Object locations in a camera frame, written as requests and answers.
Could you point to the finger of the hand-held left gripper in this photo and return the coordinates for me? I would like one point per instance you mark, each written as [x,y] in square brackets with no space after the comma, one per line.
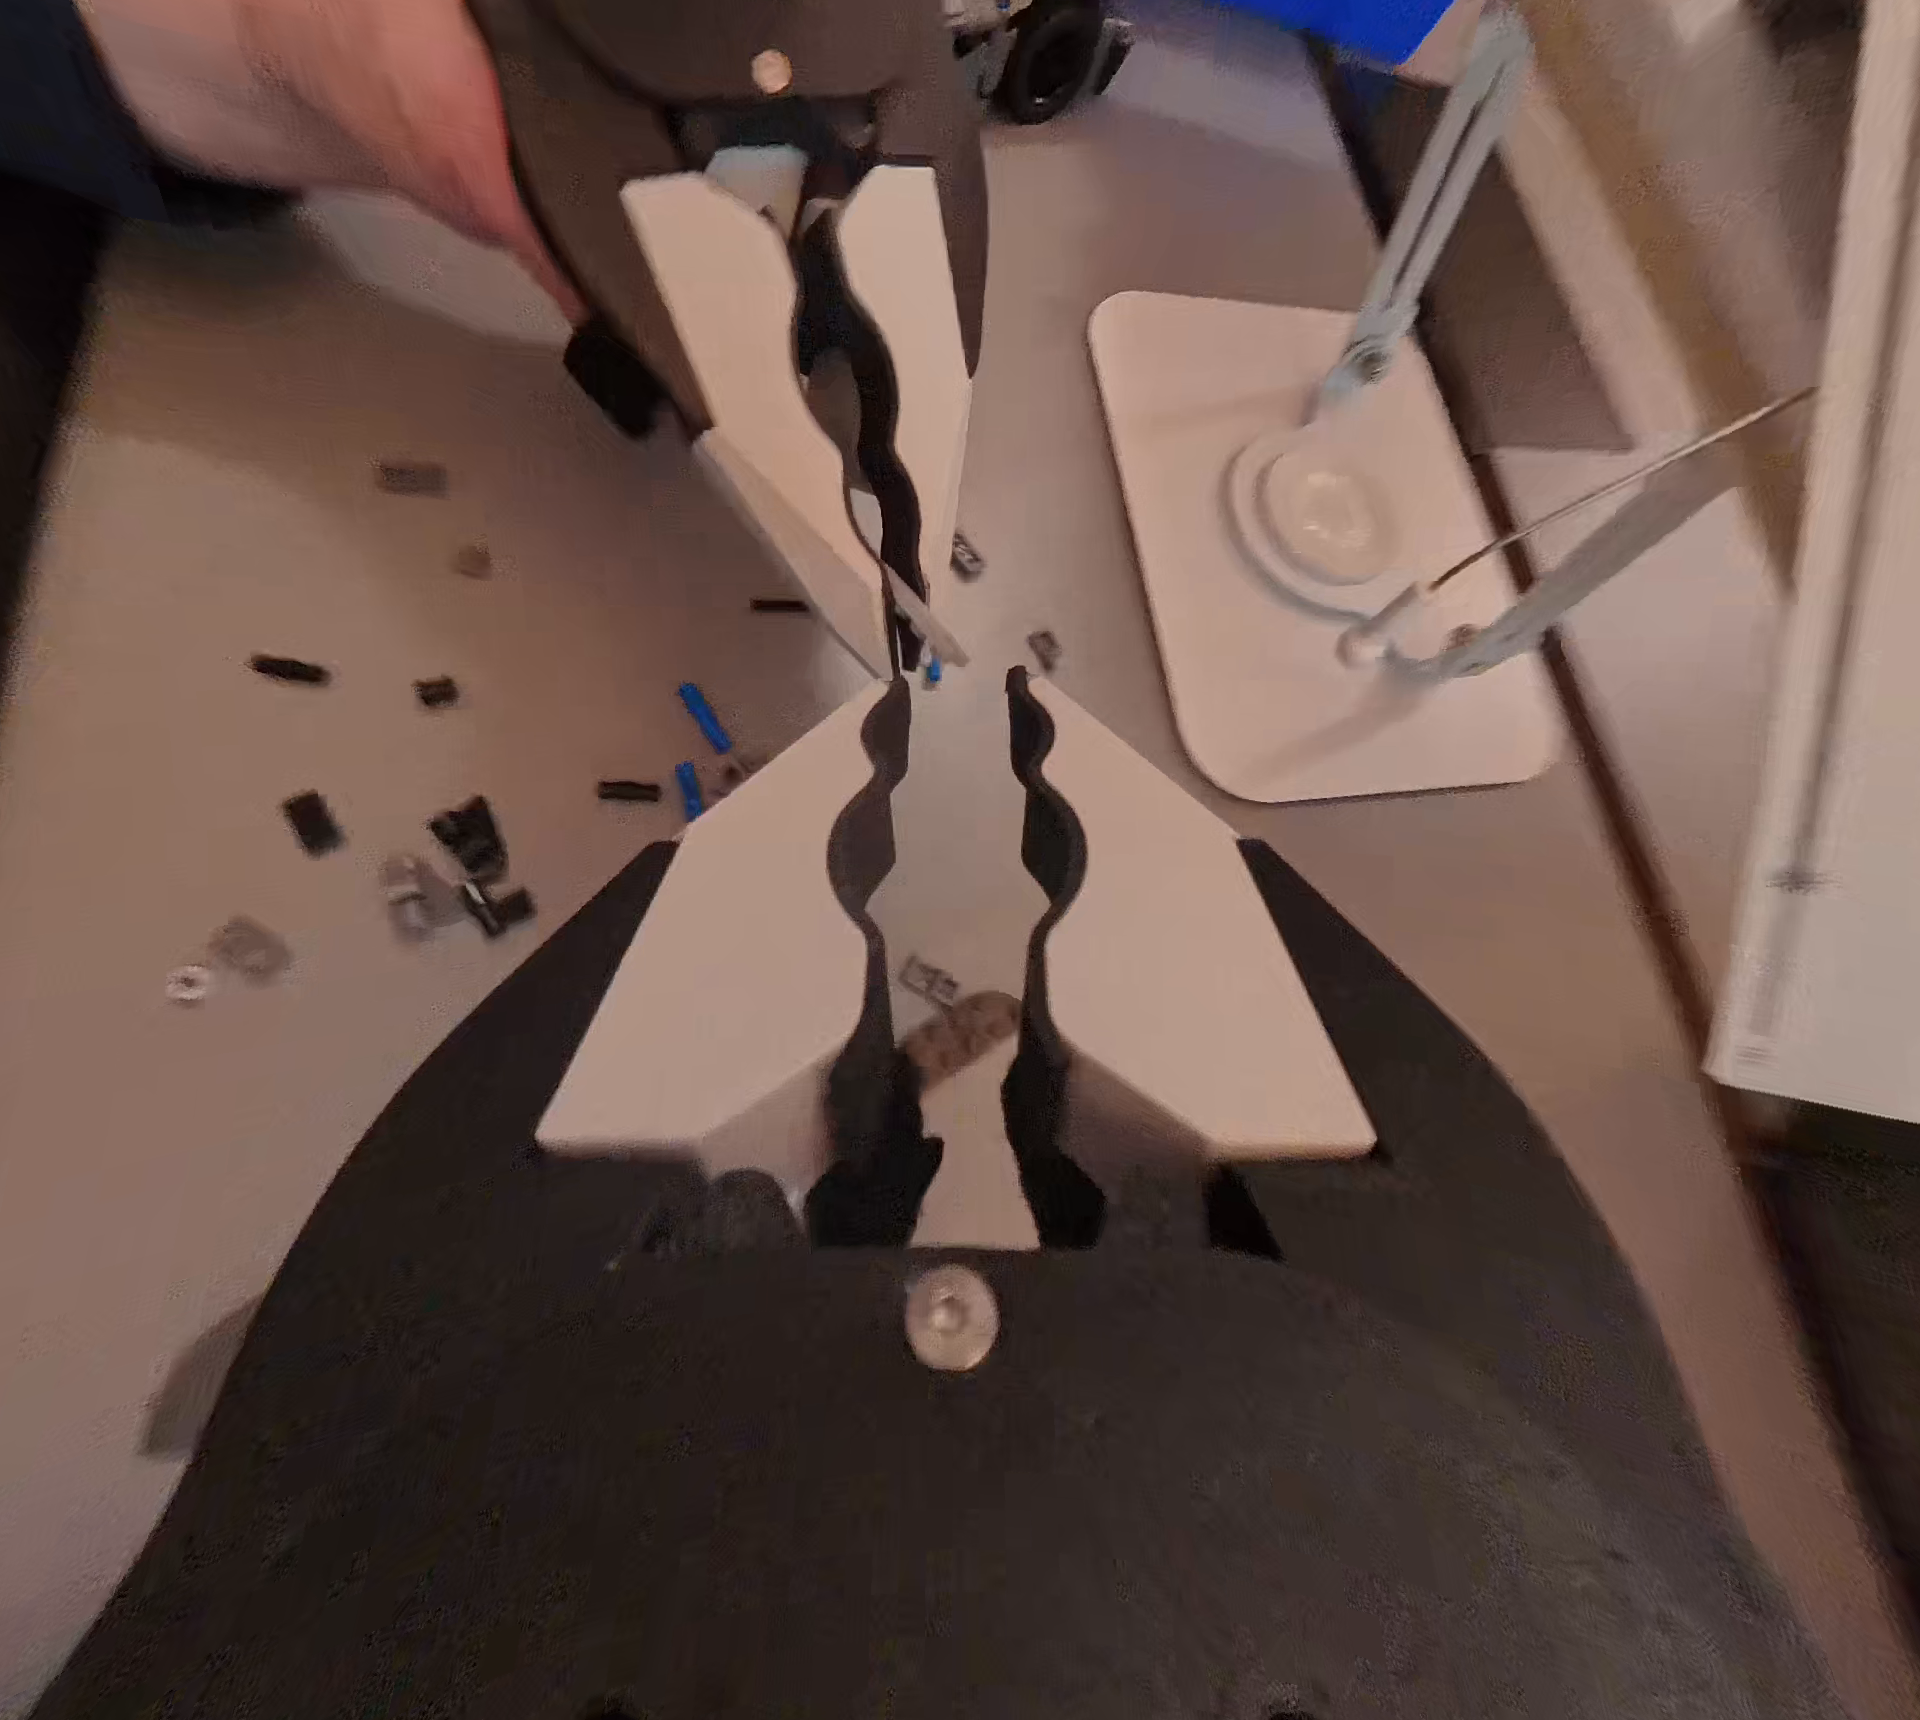
[721,324]
[920,324]

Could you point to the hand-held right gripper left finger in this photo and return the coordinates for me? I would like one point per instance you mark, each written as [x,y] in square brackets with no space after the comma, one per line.
[704,1000]

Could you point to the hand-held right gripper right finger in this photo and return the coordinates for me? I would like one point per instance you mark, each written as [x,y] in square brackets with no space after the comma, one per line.
[1202,1000]

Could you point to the scattered small lego pieces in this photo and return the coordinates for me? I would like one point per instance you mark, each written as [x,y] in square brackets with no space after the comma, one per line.
[478,835]

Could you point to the lego instruction booklet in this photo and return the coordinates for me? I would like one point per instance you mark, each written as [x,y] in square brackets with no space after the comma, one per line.
[1861,551]

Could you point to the person's left hand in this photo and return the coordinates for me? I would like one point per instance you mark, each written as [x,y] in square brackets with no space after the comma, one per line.
[299,25]

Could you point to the white metal desk stand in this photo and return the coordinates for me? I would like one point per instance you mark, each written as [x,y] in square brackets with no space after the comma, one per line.
[1202,476]

